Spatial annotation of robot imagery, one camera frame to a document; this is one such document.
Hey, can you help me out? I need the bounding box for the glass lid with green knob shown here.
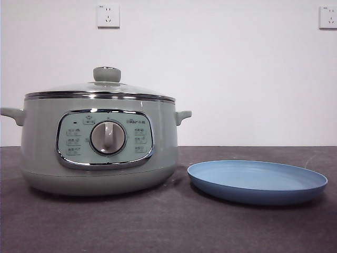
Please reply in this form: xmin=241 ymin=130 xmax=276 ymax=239
xmin=24 ymin=66 xmax=176 ymax=102

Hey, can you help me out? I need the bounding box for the blue round plate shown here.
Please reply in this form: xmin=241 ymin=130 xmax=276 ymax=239
xmin=186 ymin=160 xmax=329 ymax=207

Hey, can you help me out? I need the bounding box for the pale green electric steamer pot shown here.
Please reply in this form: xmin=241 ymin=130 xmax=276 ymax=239
xmin=0 ymin=91 xmax=192 ymax=197

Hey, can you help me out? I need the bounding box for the white wall socket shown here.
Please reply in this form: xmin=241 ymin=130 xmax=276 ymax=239
xmin=319 ymin=5 xmax=337 ymax=30
xmin=97 ymin=3 xmax=121 ymax=29

